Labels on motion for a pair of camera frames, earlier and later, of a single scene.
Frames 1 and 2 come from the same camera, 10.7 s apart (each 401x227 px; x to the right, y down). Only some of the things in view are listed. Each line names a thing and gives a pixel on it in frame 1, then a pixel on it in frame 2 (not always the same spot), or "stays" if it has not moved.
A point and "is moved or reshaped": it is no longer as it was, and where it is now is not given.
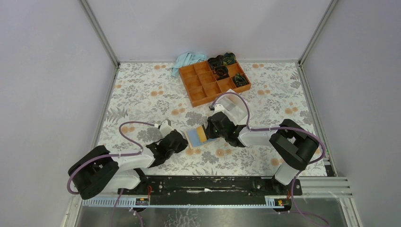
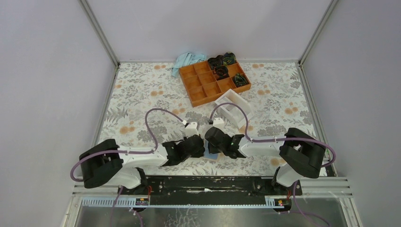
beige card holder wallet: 193,137 is moved or reshaped
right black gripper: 208,131 to 212,150
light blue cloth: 185,59 stays
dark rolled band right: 239,80 stays
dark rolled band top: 218,61 stays
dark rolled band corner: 229,58 stays
